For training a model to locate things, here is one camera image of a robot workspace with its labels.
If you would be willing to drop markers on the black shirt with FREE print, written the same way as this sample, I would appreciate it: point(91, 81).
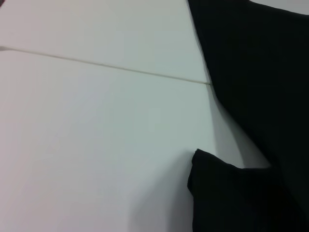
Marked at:
point(253, 72)

